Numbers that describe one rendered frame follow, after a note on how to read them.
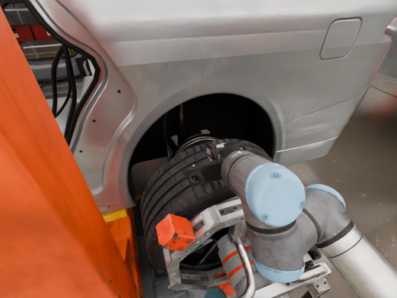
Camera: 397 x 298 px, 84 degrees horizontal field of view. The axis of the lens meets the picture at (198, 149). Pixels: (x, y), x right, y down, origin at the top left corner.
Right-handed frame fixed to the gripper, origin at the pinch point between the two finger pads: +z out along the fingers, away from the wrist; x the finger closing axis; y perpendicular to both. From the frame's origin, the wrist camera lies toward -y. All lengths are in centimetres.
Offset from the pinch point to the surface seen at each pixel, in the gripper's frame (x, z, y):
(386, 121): -109, 187, 289
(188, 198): -11.5, 0.1, -10.7
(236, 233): -28.2, -3.3, -0.2
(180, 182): -8.6, 7.4, -11.3
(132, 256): -41, 29, -44
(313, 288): -48, -15, 15
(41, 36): 167, 339, -128
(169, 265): -30.2, -1.3, -24.2
